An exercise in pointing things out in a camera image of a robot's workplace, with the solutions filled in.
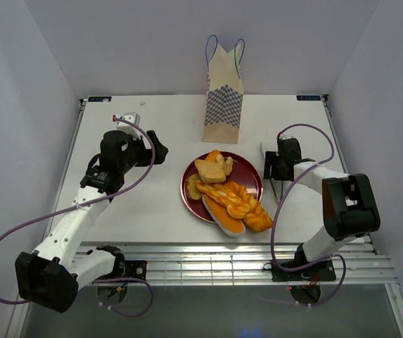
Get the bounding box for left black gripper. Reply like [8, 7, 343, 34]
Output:
[119, 130, 168, 173]

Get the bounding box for metal serving tongs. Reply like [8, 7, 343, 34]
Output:
[258, 141, 285, 204]

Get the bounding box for pale triangular bread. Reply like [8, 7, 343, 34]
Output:
[195, 159, 226, 184]

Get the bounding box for beige ridged long bread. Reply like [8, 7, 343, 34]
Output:
[216, 154, 234, 176]

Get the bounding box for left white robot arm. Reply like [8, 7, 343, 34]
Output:
[15, 130, 168, 313]

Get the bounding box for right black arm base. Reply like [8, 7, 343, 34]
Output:
[262, 260, 336, 282]

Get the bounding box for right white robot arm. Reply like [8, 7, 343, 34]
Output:
[264, 137, 380, 280]

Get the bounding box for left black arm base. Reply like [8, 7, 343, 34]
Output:
[96, 245, 147, 280]

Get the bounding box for brown sliced bread piece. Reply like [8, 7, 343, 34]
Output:
[186, 173, 203, 201]

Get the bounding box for blue checkered paper bag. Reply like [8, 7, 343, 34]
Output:
[202, 35, 245, 144]

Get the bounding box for orange flat white-edged bread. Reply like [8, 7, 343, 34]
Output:
[202, 195, 245, 237]

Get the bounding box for dark red round plate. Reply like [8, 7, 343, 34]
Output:
[180, 151, 263, 224]

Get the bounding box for orange oval bun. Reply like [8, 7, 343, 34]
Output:
[205, 150, 221, 163]

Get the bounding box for right blue corner label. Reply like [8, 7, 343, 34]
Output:
[296, 95, 321, 101]

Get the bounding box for blue corner label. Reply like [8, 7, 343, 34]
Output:
[296, 95, 321, 101]
[87, 96, 112, 102]

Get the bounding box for orange iced twisted pastry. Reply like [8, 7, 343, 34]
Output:
[195, 180, 250, 219]

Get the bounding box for golden braided loaf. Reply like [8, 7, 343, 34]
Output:
[224, 181, 273, 233]

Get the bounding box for left blue corner label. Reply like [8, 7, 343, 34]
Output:
[87, 96, 112, 102]

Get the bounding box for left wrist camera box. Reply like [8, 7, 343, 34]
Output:
[113, 112, 141, 138]

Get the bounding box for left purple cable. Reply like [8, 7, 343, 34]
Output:
[0, 118, 157, 318]

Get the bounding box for purple cable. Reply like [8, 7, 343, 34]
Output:
[257, 123, 347, 307]
[0, 118, 157, 318]

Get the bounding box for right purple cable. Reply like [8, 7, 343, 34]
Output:
[257, 123, 347, 307]

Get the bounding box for aluminium rail frame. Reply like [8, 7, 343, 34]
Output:
[70, 94, 399, 287]

